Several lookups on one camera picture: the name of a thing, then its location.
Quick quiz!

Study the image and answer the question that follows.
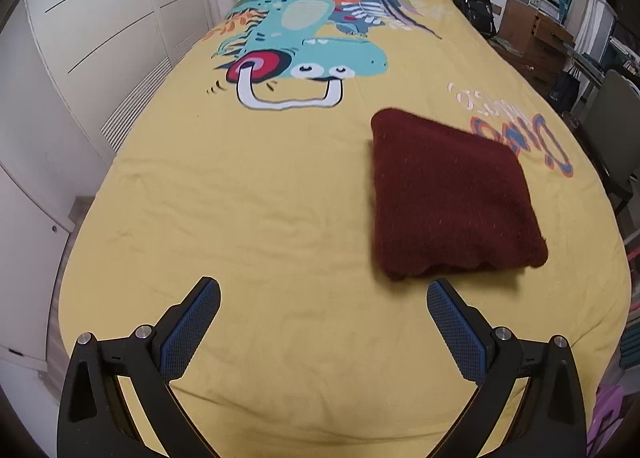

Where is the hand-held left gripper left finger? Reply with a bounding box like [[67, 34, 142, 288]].
[[56, 276, 222, 458]]

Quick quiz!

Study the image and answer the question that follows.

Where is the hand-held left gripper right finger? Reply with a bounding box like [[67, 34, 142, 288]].
[[426, 278, 586, 458]]

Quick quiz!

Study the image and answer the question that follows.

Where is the dark red towel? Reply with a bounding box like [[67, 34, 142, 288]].
[[370, 108, 549, 282]]

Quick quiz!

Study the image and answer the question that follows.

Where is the yellow printed blanket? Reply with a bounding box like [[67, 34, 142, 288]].
[[47, 0, 631, 458]]

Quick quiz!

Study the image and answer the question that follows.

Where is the grey chair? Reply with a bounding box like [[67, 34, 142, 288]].
[[582, 69, 640, 216]]

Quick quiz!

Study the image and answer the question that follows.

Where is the dark shopping bag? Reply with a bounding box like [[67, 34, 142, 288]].
[[550, 65, 583, 111]]

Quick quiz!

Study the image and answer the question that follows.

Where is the white wardrobe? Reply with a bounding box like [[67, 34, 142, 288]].
[[0, 0, 238, 379]]

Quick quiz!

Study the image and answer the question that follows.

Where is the brown wooden drawer unit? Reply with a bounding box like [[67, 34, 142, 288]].
[[497, 0, 576, 93]]

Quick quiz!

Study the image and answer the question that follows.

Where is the black backpack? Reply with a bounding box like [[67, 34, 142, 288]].
[[452, 0, 498, 38]]

